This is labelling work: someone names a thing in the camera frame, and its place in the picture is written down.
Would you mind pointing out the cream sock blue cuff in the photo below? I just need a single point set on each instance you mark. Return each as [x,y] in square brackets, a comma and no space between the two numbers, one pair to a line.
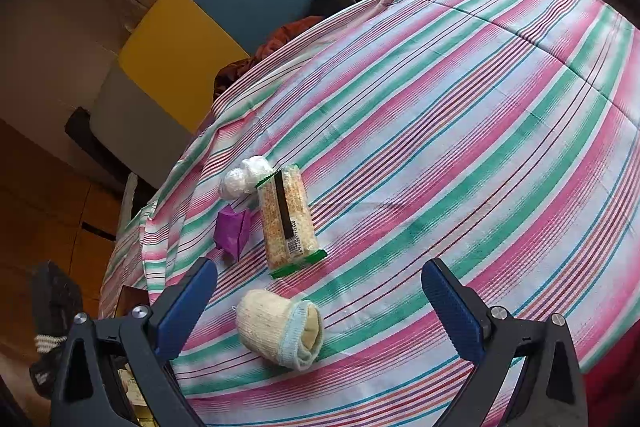
[267,322]

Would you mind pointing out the small white plastic-wrapped bundle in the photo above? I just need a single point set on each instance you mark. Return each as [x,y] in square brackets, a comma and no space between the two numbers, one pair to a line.
[240,179]

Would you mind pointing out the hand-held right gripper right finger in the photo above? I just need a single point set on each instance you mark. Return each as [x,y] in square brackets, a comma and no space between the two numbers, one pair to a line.
[452,307]

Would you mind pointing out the purple wrapper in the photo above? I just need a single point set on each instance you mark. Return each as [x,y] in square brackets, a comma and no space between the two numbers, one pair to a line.
[231,229]

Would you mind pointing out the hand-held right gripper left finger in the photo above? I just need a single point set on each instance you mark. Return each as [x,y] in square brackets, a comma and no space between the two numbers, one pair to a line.
[185,307]

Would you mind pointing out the red cloth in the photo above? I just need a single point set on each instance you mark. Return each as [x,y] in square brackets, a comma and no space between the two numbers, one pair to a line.
[615,387]

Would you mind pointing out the striped bed sheet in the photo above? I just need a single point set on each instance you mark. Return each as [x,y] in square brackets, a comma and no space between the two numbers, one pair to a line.
[450,132]

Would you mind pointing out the rice cracker snack packet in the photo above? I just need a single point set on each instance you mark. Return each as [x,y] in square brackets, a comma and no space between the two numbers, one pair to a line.
[290,227]

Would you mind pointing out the black striped slipper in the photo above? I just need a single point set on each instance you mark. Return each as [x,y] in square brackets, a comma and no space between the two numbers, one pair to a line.
[55,307]

